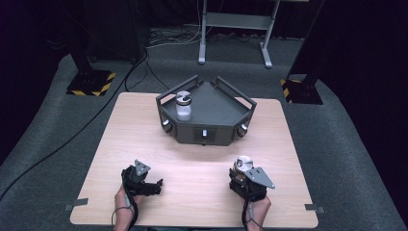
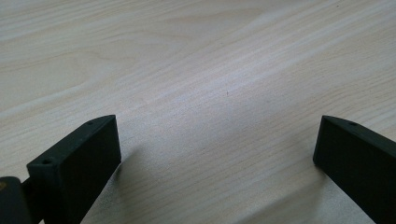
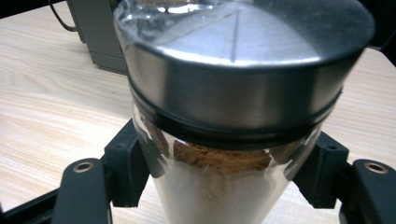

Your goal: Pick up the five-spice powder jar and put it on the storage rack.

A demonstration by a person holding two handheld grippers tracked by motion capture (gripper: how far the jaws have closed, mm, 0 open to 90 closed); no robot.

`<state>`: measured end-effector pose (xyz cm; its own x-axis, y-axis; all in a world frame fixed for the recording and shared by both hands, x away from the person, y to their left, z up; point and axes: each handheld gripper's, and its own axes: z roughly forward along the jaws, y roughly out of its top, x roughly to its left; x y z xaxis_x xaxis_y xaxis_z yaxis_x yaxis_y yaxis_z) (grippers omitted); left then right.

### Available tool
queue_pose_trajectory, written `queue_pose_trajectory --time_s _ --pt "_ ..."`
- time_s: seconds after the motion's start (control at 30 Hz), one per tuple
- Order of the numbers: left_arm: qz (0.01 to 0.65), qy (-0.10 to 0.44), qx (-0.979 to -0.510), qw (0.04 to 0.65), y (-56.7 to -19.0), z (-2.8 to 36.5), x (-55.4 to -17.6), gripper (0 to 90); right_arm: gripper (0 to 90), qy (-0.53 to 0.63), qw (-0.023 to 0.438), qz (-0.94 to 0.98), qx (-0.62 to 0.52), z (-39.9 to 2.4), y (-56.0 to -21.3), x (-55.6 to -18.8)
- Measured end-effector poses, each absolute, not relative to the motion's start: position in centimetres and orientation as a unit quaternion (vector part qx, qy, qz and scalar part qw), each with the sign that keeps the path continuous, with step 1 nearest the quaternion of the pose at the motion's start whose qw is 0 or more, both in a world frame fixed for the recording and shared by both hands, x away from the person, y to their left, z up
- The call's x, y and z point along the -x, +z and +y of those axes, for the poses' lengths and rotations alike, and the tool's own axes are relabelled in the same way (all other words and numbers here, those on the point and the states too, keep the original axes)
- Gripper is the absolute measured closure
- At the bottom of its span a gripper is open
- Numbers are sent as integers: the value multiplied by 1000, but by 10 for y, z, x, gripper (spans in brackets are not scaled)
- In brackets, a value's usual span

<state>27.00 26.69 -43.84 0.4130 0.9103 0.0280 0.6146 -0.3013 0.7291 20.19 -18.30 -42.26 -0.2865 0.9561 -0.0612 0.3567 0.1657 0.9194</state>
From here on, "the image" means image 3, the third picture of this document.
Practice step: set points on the glass jar with powder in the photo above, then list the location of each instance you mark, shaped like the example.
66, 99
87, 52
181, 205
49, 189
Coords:
218, 193

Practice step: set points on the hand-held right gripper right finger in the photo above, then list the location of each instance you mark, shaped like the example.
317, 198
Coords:
323, 174

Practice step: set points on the grey metal box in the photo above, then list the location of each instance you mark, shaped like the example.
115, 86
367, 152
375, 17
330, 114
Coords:
99, 37

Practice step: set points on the metal jar lid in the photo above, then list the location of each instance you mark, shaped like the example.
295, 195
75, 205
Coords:
243, 84

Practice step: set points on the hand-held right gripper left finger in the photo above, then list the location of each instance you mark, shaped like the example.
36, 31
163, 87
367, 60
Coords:
124, 168

